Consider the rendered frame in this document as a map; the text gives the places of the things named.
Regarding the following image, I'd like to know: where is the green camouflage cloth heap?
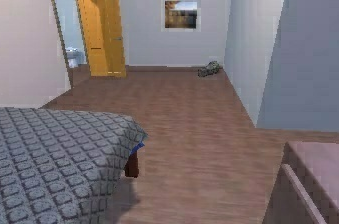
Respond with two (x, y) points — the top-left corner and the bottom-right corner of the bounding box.
(197, 60), (224, 78)

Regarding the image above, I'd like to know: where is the framed landscape picture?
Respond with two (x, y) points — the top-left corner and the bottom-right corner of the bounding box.
(161, 0), (202, 33)

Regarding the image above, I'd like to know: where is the orange wooden room door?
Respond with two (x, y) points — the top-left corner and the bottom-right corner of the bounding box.
(75, 0), (128, 79)

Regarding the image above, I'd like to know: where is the white toilet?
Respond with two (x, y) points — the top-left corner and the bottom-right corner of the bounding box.
(65, 46), (87, 69)

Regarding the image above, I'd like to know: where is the bed with grey quilted cover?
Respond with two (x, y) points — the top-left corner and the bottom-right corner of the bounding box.
(0, 105), (149, 224)

